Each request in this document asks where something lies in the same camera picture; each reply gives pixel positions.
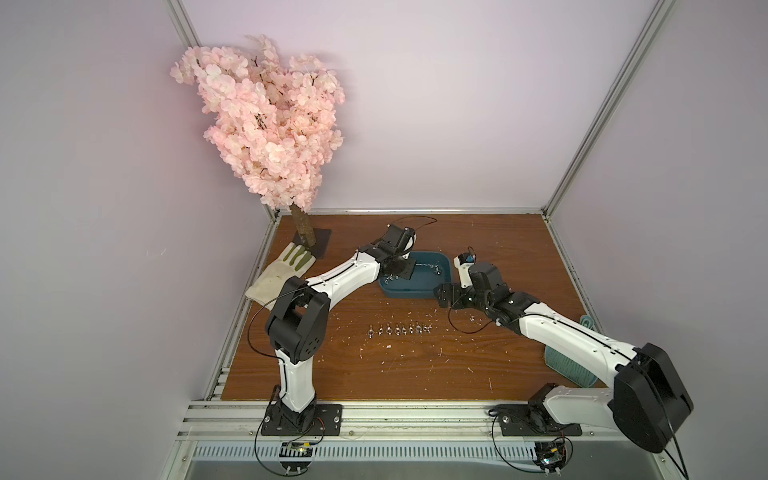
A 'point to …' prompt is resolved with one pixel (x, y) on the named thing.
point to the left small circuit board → (295, 456)
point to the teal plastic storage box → (431, 268)
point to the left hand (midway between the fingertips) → (414, 264)
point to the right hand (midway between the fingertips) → (447, 283)
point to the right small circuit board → (550, 455)
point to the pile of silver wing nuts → (435, 267)
